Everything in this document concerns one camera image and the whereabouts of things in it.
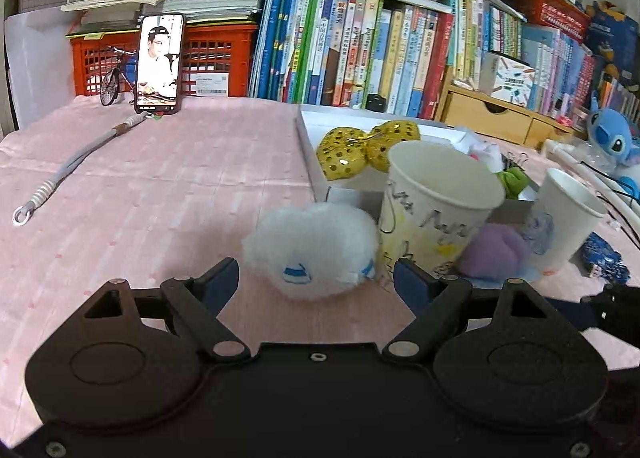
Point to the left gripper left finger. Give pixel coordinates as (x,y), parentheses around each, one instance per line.
(195,303)

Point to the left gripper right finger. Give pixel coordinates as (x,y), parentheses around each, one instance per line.
(437,306)

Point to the purple monster plush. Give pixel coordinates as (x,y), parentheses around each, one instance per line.
(497,252)

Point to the white fluffy plush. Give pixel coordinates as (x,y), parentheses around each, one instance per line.
(310,254)

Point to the gold sequin bow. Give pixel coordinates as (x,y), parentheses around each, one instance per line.
(345,152)

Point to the blue beaded item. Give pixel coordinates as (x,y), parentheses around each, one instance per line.
(601,260)

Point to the paper cup with yellow drawing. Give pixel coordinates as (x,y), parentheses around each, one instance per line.
(435,200)

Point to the paper cup with blue drawing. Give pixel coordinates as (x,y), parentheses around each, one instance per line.
(560,220)

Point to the pink green plush toy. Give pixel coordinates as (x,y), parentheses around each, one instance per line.
(513,181)

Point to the pink tablecloth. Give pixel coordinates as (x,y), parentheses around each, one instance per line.
(100,206)

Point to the black binder clip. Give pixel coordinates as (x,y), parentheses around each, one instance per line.
(516,159)

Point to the small white plush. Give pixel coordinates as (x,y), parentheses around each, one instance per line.
(489,154)

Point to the blue Stitch plush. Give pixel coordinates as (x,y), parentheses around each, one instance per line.
(610,131)

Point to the wooden drawer organizer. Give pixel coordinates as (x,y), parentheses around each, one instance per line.
(497,119)

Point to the white shallow box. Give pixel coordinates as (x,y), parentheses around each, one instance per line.
(366,189)

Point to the white patterned card box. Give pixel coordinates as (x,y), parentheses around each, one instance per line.
(506,79)

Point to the red plastic crate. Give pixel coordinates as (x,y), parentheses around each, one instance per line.
(214,59)

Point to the miniature bicycle model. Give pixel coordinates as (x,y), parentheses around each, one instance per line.
(121,73)

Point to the smartphone on stand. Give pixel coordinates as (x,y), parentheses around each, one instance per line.
(157,84)

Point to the blue cartoon bag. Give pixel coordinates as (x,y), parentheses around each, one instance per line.
(613,35)

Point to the row of children's books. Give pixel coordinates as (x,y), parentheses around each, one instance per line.
(390,56)

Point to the white board leaning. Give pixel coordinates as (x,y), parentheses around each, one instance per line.
(40,63)

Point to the red basket on books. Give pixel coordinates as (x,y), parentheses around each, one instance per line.
(559,14)

